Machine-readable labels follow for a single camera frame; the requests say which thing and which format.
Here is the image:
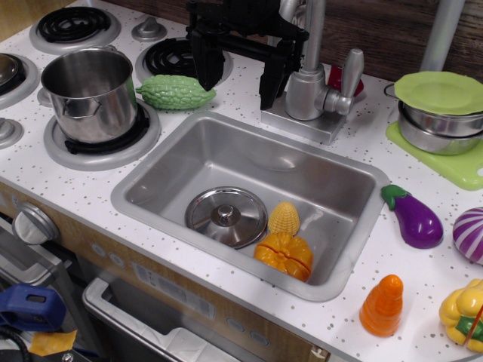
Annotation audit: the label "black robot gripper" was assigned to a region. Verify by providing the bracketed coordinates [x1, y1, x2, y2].
[186, 1, 309, 110]

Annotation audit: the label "silver toy faucet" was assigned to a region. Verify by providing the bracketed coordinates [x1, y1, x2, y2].
[261, 1, 365, 145]

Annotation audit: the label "black rear right burner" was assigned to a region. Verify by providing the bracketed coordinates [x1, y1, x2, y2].
[135, 38, 197, 83]

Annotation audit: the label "black burner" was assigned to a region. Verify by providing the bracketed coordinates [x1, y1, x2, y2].
[29, 7, 121, 55]
[135, 38, 197, 83]

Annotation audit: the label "green toy bitter gourd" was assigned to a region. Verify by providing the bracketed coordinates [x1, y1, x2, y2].
[135, 75, 217, 110]

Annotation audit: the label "red toy item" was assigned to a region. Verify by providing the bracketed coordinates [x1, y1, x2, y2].
[327, 66, 364, 97]

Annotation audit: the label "grey rear stove knob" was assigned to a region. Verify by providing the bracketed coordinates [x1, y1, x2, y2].
[131, 17, 168, 42]

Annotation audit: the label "grey stove knob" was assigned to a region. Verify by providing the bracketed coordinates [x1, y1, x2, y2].
[0, 118, 23, 149]
[131, 17, 168, 42]

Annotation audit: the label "grey sink basin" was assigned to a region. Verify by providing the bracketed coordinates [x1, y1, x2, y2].
[112, 112, 389, 302]

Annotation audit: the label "stainless steel pot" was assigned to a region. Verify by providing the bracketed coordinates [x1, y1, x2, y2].
[41, 47, 137, 144]

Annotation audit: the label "steel pot lid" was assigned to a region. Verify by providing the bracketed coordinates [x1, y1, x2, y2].
[184, 186, 268, 249]

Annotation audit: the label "yellow toy corn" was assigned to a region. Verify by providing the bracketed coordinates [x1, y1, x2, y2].
[268, 201, 300, 236]

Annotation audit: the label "black rear left burner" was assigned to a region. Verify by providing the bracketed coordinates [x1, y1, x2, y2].
[29, 7, 121, 55]

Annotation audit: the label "orange toy pumpkin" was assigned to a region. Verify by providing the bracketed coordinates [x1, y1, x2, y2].
[254, 232, 313, 282]

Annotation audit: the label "green plastic plate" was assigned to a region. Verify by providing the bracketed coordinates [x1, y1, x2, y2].
[394, 71, 482, 115]

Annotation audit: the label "stacked steel bowls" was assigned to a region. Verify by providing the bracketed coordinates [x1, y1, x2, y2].
[398, 101, 482, 155]

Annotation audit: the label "grey vertical pole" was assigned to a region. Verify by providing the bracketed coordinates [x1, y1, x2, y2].
[420, 0, 466, 72]

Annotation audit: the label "left edge burner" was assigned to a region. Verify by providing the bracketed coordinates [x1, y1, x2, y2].
[1, 53, 40, 109]

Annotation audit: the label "purple toy eggplant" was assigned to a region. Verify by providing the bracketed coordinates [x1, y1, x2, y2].
[381, 184, 444, 250]

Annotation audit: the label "grey left stove knob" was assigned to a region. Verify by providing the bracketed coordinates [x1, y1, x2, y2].
[0, 118, 23, 149]

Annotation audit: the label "green cutting board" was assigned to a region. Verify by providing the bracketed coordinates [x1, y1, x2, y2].
[386, 122, 482, 191]

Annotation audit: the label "silver oven dial knob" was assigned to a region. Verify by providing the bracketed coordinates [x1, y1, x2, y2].
[12, 203, 60, 245]

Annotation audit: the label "purple striped toy onion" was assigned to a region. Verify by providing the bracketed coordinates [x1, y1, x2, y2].
[453, 207, 482, 265]

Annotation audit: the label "orange toy carrot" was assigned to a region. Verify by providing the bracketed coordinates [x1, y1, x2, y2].
[359, 275, 404, 337]

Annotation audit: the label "blue clamp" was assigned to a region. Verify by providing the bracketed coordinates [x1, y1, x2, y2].
[1, 284, 67, 332]

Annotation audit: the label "yellow toy bell pepper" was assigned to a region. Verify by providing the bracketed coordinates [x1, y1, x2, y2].
[439, 279, 482, 354]

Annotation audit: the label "black front burner ring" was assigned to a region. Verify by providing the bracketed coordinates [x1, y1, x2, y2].
[43, 98, 162, 172]

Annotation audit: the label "grey dishwasher door handle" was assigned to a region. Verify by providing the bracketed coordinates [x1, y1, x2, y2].
[82, 278, 260, 361]

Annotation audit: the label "oven door handle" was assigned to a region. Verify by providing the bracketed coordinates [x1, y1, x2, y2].
[1, 214, 71, 291]

